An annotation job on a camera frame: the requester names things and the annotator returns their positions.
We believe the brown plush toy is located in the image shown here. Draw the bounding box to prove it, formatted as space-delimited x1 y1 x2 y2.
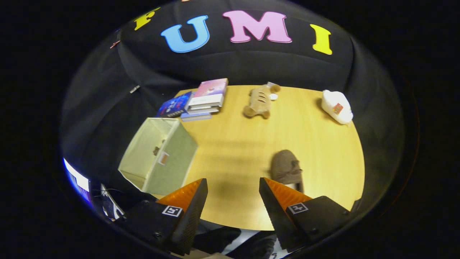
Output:
243 82 281 119

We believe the pink cover book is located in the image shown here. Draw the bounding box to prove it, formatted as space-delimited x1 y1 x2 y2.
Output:
188 78 229 107

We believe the light blue book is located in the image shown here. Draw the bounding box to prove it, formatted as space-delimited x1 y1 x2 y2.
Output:
180 112 212 122

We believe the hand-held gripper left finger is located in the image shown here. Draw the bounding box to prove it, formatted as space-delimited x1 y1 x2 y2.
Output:
115 178 209 256

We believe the white plush toy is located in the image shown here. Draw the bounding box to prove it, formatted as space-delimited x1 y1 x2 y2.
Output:
321 90 354 125

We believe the dark blue book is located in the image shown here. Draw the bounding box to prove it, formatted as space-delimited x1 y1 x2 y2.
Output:
156 91 193 118

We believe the white book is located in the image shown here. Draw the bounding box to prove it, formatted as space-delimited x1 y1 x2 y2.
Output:
186 104 220 115

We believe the computer monitor screen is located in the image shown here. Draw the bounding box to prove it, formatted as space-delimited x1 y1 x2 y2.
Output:
63 158 91 202

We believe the green fabric storage box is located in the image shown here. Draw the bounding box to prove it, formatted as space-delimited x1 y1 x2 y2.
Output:
118 117 199 196

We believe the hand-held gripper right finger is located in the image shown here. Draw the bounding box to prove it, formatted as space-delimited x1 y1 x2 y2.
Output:
259 177 351 252

